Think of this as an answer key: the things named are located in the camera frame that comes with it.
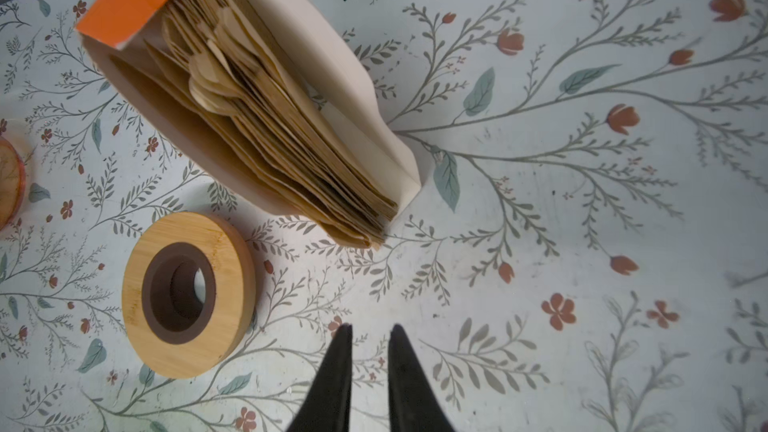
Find orange coffee filter box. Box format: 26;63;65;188
76;0;421;233

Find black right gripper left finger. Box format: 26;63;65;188
287;324;353;432

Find brown paper coffee filters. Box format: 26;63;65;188
147;0;397;248

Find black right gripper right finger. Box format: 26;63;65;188
388;324;455;432

